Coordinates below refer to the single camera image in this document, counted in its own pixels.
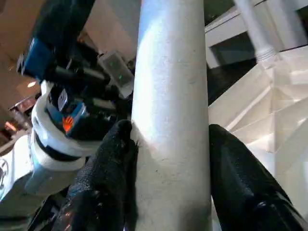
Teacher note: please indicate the white sideboard with glass doors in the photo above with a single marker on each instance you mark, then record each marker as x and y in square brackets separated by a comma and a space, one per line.
[226, 33]

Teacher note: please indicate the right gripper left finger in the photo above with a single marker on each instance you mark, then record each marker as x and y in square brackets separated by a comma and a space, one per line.
[106, 183]

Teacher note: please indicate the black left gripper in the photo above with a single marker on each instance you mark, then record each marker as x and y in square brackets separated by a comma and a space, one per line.
[84, 113]

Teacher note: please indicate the white plastic table top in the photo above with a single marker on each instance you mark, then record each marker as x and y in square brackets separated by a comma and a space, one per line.
[269, 108]

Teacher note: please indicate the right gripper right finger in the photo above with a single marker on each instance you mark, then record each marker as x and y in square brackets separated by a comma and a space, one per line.
[240, 187]

